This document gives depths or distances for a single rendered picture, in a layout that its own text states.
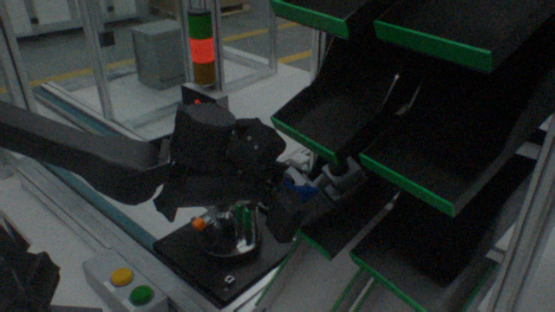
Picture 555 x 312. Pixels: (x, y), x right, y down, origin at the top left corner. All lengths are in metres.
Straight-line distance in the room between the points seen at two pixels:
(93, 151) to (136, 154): 0.05
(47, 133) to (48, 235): 0.81
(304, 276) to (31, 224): 0.82
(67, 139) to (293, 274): 0.47
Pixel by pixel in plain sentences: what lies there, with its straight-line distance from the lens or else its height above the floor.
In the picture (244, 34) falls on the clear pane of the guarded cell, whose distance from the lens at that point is 2.31.
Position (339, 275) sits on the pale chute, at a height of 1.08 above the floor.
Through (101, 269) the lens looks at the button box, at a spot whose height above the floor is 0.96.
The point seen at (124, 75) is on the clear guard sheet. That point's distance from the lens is 1.47.
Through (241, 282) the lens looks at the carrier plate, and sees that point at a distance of 0.95.
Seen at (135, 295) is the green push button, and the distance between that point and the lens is 0.96.
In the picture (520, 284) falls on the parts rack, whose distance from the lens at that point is 0.93.
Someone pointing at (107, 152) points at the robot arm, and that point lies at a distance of 0.56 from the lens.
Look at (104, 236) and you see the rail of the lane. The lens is 1.14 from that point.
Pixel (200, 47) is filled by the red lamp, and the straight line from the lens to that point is 1.03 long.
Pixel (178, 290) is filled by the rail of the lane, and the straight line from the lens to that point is 0.98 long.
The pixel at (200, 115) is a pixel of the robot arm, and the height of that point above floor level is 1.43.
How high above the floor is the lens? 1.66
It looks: 32 degrees down
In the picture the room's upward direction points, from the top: straight up
